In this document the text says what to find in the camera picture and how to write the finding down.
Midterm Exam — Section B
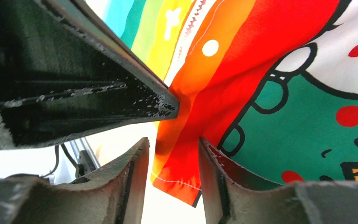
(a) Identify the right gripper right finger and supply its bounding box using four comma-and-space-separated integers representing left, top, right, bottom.
198, 137, 358, 224

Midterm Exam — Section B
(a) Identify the rainbow white red hooded jacket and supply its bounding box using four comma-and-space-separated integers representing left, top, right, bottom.
102, 0, 358, 206

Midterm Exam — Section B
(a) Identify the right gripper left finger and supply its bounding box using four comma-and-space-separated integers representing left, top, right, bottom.
0, 137, 150, 224

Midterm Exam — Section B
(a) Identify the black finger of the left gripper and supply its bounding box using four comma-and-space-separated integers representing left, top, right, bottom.
0, 0, 179, 150

